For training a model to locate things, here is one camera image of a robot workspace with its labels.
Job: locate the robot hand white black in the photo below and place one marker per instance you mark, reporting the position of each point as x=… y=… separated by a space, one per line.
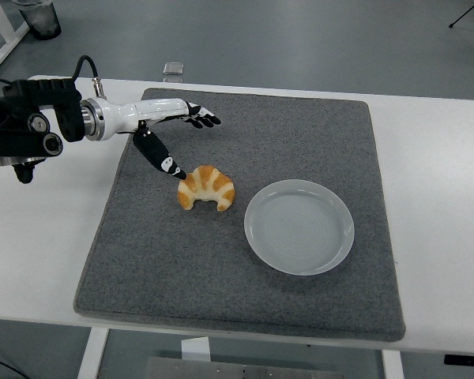
x=122 y=116

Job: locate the croissant bread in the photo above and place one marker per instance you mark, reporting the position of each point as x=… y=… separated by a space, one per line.
x=205 y=181

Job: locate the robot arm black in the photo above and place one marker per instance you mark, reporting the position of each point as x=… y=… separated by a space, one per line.
x=23 y=130

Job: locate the grey round plate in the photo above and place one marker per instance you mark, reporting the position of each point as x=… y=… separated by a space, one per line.
x=296 y=233

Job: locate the small clear square box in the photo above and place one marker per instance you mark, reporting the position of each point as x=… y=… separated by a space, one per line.
x=173 y=68

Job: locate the bin with black bag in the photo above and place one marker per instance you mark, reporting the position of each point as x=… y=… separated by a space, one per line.
x=41 y=21

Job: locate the grey felt mat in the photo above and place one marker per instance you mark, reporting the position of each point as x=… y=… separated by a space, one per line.
x=221 y=276

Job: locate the white table leg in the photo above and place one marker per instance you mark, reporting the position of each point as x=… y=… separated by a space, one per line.
x=92 y=355
x=392 y=367

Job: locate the black tripod leg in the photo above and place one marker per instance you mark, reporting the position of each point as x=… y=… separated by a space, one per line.
x=451 y=25

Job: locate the black table control box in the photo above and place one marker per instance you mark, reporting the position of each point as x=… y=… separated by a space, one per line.
x=466 y=359

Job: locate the white desk leg frame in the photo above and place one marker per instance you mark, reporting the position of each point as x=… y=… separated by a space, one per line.
x=4 y=35

